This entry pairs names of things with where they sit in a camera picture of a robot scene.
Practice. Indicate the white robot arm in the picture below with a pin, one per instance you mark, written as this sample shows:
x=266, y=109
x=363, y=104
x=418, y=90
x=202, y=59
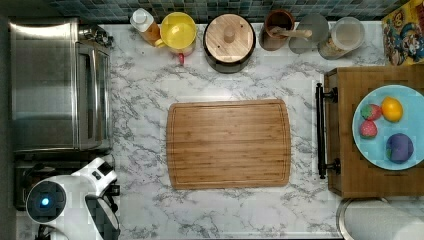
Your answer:
x=72, y=207

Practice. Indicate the stainless steel toaster oven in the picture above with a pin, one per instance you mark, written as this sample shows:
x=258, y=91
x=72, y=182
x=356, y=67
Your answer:
x=60, y=86

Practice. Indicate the black toaster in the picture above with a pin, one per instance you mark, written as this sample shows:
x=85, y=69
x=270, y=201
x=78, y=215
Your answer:
x=28, y=173

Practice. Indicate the bamboo cutting board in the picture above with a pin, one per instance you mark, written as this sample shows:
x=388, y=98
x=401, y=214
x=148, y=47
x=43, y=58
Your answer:
x=229, y=144

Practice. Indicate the black pot with wooden lid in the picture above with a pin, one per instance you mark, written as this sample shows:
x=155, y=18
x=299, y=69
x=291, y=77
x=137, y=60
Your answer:
x=228, y=41

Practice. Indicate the pink and yellow pitcher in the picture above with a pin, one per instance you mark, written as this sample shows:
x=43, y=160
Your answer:
x=178, y=33

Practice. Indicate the brown wooden utensil crock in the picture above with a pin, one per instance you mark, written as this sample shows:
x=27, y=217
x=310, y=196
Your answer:
x=270, y=37

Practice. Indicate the wooden spoon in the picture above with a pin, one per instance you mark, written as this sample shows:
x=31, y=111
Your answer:
x=291, y=33

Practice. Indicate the white capped juice bottle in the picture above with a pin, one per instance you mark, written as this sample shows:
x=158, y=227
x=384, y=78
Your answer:
x=146, y=26

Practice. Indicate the lower red toy strawberry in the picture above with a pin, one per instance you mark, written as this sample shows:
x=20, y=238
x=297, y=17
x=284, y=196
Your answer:
x=368, y=129

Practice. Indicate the red toy strawberry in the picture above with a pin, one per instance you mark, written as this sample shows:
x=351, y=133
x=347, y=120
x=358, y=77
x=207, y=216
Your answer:
x=371, y=112
x=368, y=129

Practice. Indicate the upper red toy strawberry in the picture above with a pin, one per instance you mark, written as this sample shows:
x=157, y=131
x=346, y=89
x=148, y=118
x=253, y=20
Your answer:
x=371, y=112

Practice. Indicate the clear cereal storage jar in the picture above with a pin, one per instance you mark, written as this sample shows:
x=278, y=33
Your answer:
x=346, y=35

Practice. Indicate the light blue plate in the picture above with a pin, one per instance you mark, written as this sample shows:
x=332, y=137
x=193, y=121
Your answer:
x=411, y=124

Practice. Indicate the orange toy fruit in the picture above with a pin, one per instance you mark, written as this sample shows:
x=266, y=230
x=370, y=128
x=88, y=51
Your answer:
x=392, y=109

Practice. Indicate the purple toy fruit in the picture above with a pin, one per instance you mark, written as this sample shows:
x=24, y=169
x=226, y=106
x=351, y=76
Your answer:
x=399, y=148

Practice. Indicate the colourful cereal box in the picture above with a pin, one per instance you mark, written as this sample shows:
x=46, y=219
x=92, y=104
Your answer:
x=403, y=34

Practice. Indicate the wooden tray with black handle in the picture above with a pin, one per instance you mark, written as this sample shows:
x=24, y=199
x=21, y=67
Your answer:
x=348, y=173

